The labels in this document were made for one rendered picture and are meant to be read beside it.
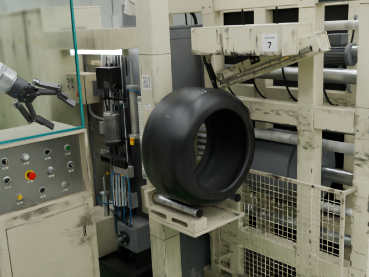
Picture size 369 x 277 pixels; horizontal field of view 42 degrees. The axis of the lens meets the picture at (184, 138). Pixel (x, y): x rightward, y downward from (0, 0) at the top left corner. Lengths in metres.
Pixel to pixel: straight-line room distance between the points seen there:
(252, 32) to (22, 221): 1.49
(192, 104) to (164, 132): 0.18
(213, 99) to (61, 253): 1.21
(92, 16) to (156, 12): 3.26
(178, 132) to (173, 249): 0.89
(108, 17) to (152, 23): 9.85
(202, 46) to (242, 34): 0.29
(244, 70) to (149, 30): 0.54
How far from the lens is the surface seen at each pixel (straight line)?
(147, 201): 2.59
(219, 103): 2.30
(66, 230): 2.76
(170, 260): 2.86
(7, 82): 1.73
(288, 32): 2.31
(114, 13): 12.45
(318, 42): 2.33
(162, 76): 2.56
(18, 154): 2.59
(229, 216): 2.58
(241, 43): 2.42
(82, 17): 5.71
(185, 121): 2.19
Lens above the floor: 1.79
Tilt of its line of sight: 13 degrees down
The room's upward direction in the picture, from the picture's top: 3 degrees counter-clockwise
